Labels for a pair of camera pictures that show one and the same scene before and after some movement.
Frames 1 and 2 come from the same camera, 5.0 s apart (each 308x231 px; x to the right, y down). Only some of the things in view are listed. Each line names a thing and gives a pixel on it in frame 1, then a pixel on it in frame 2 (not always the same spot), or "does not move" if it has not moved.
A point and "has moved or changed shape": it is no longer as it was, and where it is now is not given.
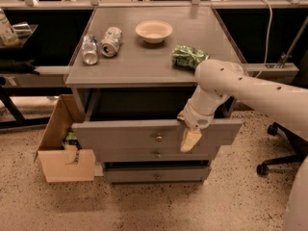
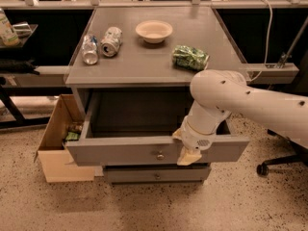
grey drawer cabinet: [131, 77] does not move
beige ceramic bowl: [154, 32] does not move
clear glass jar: [89, 49] does not move
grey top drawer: [153, 134] has moved or changed shape
